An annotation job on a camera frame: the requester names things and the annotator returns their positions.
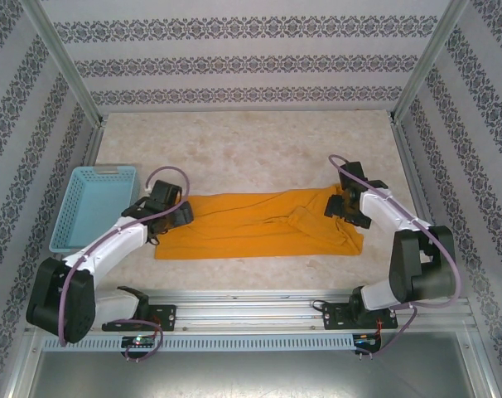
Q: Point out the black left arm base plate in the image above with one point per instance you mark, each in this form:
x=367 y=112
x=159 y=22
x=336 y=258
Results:
x=164 y=317

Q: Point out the light blue plastic basket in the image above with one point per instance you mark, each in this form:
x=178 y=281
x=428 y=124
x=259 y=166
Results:
x=93 y=215

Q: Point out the orange t-shirt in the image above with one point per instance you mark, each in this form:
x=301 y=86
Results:
x=255 y=232

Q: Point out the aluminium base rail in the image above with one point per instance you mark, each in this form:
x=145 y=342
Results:
x=255 y=309

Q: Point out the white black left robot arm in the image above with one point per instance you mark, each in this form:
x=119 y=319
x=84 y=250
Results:
x=114 y=248

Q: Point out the aluminium side rail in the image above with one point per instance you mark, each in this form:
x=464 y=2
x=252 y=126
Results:
x=94 y=141
x=414 y=166

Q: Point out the small circuit board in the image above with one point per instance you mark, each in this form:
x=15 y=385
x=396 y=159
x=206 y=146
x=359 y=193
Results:
x=139 y=341
x=365 y=340

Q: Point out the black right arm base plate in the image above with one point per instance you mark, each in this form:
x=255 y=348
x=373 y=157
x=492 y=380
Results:
x=338 y=317

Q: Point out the grey metal shelf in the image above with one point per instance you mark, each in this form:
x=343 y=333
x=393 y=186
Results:
x=251 y=373

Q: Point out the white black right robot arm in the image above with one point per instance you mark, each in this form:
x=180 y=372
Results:
x=375 y=211

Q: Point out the aluminium frame post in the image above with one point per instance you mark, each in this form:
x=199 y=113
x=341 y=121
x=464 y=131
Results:
x=428 y=62
x=64 y=62

